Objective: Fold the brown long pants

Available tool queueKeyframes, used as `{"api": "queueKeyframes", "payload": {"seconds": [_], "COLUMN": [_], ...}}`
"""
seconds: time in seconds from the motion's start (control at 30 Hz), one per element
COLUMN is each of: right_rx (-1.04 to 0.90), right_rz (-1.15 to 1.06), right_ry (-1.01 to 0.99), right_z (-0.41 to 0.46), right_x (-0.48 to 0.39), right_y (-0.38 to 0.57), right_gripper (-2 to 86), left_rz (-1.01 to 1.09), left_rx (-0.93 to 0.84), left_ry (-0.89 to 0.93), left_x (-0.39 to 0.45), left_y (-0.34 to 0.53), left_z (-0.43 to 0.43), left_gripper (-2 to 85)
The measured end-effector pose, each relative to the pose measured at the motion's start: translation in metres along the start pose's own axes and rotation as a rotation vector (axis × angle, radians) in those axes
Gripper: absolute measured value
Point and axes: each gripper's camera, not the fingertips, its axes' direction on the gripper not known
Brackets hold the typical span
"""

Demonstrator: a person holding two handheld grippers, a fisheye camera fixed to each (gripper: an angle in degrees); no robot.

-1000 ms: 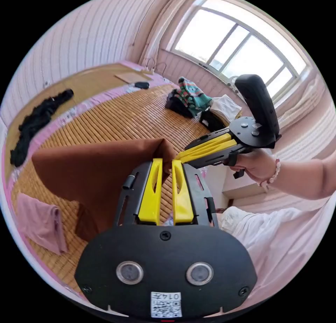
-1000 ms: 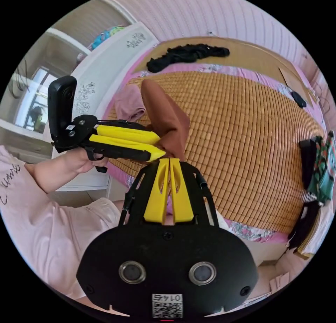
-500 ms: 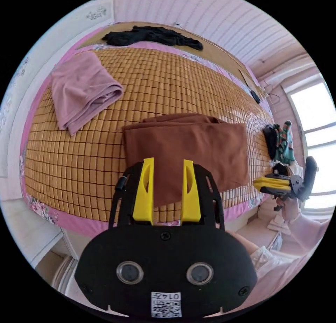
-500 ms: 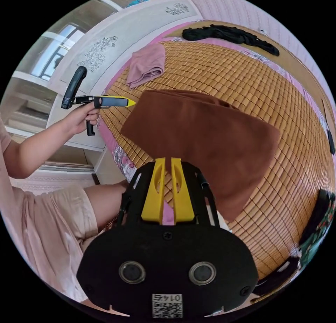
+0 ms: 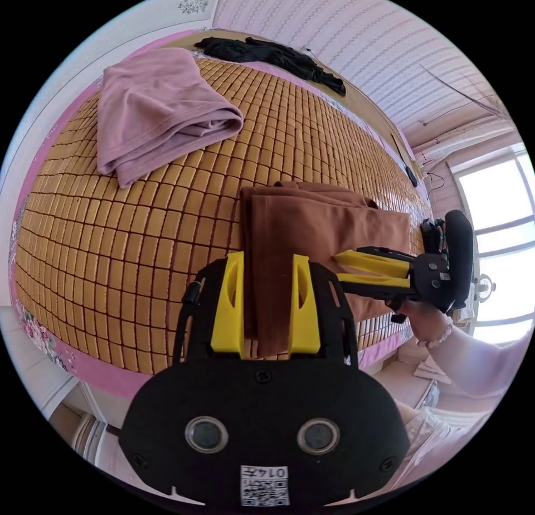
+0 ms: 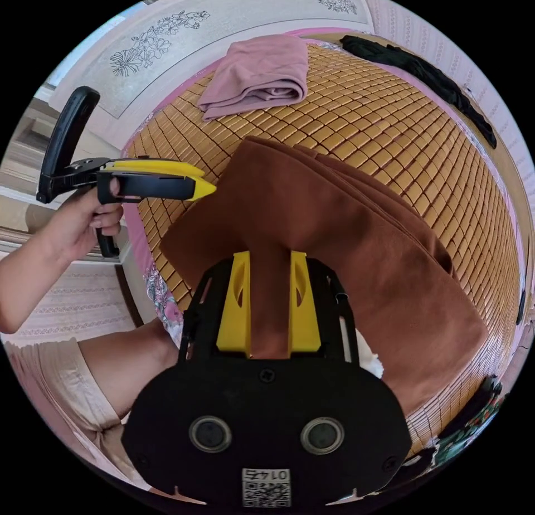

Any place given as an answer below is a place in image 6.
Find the person's left hand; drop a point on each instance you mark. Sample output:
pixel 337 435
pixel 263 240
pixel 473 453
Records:
pixel 83 226

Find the person's body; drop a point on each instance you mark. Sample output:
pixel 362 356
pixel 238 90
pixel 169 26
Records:
pixel 104 368

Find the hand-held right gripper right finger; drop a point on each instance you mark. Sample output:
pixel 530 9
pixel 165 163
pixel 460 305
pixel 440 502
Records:
pixel 304 318

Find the brown long pants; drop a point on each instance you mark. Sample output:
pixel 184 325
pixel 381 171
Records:
pixel 355 251

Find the white headboard with flower drawing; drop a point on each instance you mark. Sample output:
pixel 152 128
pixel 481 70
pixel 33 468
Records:
pixel 200 42

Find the person's left forearm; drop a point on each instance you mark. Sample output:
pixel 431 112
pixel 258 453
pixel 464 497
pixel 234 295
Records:
pixel 29 285

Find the pink folded garment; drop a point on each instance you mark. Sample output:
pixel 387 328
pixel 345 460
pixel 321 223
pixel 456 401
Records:
pixel 259 72

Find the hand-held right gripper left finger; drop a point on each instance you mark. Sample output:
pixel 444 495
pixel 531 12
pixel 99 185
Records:
pixel 235 314

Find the black garment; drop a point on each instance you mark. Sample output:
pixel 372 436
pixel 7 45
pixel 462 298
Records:
pixel 422 70

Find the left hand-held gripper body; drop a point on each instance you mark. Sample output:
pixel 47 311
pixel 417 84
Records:
pixel 150 187

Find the bed with woven mat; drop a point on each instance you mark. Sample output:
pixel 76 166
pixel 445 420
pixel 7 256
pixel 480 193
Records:
pixel 376 126

